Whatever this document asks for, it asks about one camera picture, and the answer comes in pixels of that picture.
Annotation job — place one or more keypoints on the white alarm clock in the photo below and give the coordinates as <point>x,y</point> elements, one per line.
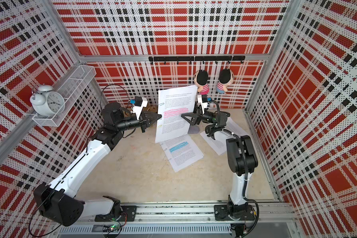
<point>47,102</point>

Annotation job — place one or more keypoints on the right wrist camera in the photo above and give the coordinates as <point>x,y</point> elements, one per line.
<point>203,102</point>

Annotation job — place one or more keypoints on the grey glasses case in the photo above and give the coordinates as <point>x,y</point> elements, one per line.
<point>193,130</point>

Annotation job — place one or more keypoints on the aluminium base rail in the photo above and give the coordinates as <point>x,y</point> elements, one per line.
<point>269,218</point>

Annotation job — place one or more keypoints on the blue highlighted paper document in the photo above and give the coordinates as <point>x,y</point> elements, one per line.
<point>181,152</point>

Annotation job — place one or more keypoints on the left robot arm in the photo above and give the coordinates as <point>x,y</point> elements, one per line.
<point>57,200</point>

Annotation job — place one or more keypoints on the white wire shelf basket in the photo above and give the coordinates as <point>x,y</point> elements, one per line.
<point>71,88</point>

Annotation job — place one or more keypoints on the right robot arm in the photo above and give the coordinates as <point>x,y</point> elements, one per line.
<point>240,151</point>

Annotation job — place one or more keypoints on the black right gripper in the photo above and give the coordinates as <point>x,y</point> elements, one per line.
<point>201,115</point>

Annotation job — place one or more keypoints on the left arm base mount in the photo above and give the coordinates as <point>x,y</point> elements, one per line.
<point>121,213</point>

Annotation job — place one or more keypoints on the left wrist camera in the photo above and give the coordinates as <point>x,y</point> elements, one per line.
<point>138,103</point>

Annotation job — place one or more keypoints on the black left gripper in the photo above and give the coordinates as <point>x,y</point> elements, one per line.
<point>145,120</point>

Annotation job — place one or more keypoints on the black wall hook rail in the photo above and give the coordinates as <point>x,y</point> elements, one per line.
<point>196,58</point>

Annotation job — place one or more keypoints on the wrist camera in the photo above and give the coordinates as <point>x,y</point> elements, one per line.
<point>138,103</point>
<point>203,102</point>

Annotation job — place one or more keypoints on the pink striped plush doll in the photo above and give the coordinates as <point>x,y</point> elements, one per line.
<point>201,81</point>

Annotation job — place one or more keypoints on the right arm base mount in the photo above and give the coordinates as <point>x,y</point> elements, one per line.
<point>231,212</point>

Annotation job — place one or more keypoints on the blue striped plush doll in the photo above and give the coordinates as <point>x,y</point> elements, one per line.
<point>226,78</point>

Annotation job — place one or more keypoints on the yellow highlighted paper document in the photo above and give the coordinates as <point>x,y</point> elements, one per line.
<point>218,144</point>

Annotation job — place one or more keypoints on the pink highlighted paper document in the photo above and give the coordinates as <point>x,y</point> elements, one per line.
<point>177,101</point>

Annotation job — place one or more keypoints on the brown teddy bear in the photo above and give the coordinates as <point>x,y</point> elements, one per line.
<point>151,108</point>

